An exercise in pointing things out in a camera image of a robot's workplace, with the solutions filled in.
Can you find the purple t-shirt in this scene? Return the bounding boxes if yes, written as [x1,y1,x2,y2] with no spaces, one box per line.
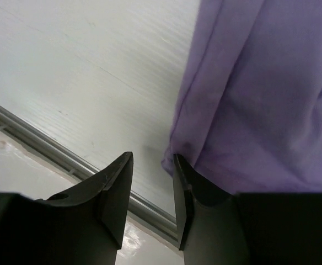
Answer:
[162,1,322,194]

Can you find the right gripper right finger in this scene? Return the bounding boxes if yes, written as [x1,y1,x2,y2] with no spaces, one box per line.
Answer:
[173,155,322,264]

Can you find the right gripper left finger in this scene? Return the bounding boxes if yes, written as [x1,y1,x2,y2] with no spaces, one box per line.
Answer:
[0,152,133,264]

